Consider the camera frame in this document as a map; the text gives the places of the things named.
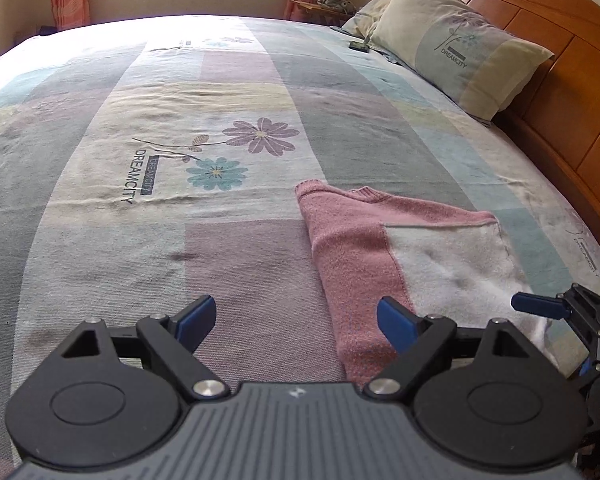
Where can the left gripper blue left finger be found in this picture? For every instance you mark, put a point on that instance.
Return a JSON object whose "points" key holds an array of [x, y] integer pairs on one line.
{"points": [[171, 342]]}

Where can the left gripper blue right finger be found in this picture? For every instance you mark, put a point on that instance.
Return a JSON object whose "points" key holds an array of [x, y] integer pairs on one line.
{"points": [[423, 346]]}

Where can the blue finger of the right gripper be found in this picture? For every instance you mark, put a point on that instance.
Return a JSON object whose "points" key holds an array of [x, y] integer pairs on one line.
{"points": [[585, 367], [553, 308]]}

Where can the pink and white knit sweater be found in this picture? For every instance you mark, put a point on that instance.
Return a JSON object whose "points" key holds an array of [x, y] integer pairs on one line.
{"points": [[431, 257]]}

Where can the pastel patchwork bed sheet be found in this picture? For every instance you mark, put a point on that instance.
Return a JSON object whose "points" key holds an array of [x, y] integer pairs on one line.
{"points": [[144, 163]]}

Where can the wooden headboard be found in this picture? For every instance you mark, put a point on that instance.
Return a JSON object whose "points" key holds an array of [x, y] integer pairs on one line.
{"points": [[555, 120]]}

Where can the pastel patchwork pillow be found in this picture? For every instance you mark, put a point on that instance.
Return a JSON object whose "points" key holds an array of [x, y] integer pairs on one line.
{"points": [[479, 66]]}

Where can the small dark remote on bed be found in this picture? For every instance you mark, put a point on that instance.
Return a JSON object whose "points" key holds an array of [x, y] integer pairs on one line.
{"points": [[359, 46]]}

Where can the wooden nightstand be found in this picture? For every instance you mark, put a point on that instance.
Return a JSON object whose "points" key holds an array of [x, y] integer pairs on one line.
{"points": [[315, 13]]}

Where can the cluttered items on nightstand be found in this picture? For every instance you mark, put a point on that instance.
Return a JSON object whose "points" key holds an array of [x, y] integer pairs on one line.
{"points": [[340, 6]]}

